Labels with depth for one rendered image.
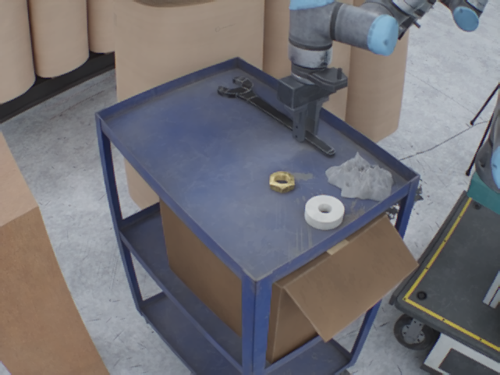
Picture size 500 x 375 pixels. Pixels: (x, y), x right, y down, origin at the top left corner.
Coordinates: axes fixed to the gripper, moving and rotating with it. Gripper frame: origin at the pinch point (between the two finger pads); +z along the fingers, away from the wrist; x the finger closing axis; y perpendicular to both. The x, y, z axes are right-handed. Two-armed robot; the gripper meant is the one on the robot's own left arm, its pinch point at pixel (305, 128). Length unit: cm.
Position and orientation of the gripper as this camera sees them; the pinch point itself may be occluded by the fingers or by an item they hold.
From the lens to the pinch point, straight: 119.9
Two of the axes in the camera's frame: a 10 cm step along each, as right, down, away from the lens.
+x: -7.8, 3.8, -4.9
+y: -6.2, -5.1, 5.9
